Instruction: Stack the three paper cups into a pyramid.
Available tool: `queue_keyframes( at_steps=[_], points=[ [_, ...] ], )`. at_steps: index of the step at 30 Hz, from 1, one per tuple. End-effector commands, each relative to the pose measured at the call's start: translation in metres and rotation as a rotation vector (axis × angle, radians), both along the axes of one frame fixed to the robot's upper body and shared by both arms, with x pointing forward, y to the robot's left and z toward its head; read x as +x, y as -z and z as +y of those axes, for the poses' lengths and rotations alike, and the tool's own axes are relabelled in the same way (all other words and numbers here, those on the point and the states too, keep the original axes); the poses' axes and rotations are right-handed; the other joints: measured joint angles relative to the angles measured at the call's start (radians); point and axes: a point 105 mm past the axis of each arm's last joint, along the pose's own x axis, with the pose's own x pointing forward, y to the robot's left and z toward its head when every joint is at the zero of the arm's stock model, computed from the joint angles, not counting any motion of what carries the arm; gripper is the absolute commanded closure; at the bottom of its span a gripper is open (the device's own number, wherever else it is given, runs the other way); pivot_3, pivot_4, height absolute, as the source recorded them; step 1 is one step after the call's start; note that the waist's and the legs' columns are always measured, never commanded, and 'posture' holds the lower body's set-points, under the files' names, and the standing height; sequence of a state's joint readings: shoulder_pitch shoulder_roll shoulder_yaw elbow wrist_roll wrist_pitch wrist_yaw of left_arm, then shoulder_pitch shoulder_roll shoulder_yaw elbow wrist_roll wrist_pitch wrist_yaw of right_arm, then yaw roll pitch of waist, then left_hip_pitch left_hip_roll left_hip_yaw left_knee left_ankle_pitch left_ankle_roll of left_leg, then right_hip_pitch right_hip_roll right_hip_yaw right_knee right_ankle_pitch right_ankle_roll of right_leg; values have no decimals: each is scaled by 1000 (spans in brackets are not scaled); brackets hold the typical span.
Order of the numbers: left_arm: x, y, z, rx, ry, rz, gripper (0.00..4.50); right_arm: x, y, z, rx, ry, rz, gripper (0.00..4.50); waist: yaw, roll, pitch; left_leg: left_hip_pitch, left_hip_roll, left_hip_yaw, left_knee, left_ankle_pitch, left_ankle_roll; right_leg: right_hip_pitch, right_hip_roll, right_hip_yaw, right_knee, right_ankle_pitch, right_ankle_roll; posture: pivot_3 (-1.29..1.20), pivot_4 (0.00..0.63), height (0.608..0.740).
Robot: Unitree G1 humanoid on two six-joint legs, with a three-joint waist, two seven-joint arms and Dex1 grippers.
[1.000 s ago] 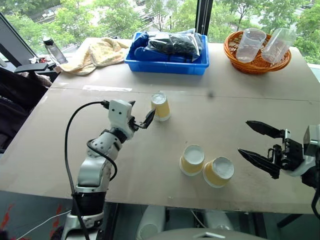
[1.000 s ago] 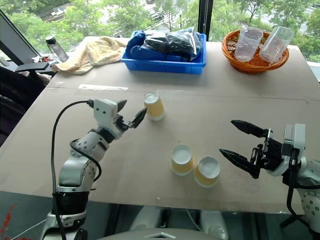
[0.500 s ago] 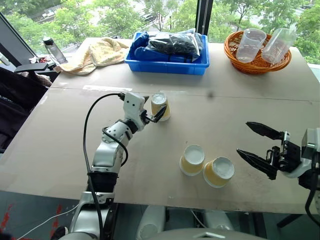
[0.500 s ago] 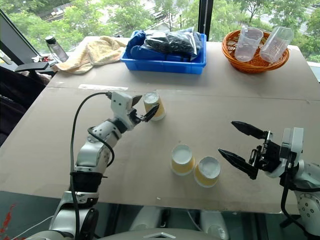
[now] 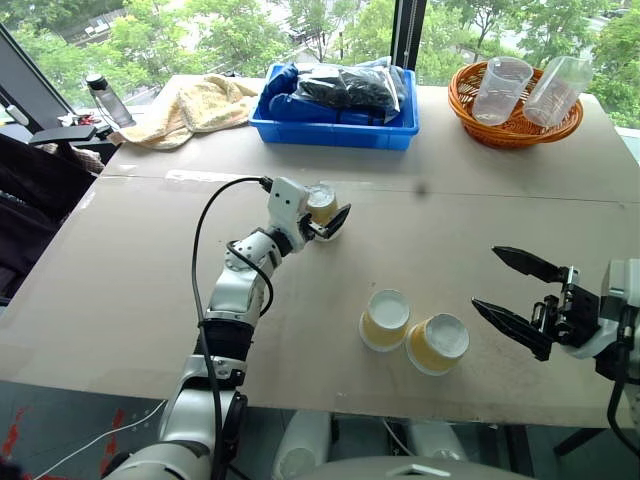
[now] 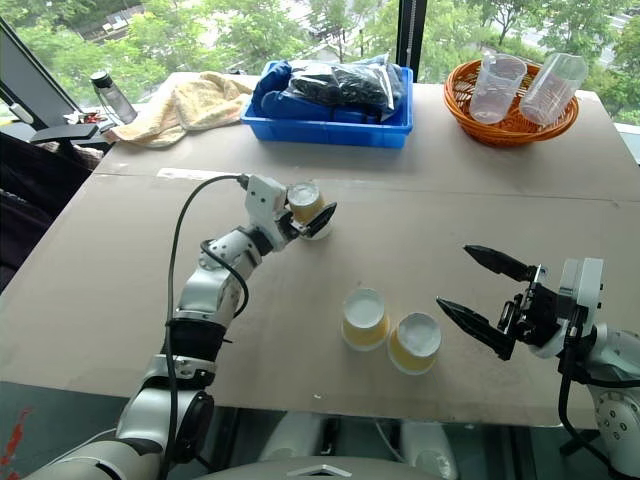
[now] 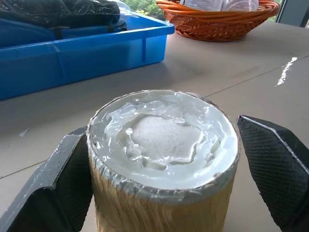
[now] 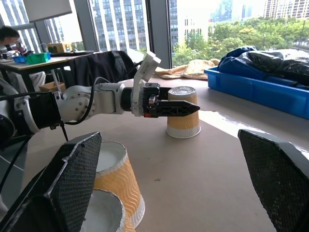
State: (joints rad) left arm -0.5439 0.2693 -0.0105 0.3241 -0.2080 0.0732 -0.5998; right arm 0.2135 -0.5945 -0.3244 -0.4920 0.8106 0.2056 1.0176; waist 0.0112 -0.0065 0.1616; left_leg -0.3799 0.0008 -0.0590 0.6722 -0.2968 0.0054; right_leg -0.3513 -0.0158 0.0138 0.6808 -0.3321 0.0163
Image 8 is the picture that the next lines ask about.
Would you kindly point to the dark blue bag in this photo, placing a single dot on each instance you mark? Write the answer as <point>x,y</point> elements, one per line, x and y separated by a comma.
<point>231,65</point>

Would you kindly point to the white board panel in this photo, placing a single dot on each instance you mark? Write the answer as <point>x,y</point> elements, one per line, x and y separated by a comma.
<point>46,9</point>

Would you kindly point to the small blue plastic bin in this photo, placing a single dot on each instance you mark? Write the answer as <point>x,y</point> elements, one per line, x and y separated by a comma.
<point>19,59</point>

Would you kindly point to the orange white paper cup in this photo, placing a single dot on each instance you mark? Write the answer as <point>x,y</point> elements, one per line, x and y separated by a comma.
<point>183,125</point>
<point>120,178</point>
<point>103,212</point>

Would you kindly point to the yellow wooden box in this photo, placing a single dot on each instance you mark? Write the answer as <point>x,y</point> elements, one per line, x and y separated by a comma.
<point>60,47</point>

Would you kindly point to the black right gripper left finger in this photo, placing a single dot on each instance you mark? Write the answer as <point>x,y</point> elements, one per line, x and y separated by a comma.
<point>67,183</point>

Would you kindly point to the black jacket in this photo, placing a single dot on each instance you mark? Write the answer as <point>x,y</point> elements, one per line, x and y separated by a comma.
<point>101,65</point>

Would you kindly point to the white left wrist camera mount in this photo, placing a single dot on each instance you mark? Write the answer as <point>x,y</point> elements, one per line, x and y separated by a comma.
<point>148,67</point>

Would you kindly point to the wooden background table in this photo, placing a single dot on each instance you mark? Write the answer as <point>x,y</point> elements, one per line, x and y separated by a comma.
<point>48,61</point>

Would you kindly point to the green plastic bin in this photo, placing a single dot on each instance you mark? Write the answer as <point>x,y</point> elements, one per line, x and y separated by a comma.
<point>36,58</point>

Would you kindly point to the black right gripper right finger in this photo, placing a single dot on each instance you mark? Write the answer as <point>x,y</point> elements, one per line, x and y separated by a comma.
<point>280,178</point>

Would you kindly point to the brown cardboard box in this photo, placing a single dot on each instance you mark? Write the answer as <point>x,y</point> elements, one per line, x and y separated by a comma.
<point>49,86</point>

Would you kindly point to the seated person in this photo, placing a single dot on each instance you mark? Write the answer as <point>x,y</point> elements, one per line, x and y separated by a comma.
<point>8,36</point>

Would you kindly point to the black plastic bag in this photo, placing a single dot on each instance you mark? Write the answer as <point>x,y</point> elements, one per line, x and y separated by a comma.
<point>265,60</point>

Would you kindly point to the yellow knitted cloth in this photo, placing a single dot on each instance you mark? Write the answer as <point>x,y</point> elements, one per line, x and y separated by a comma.
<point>193,68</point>

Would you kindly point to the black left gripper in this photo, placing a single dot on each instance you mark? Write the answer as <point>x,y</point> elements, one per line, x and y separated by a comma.
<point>150,90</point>

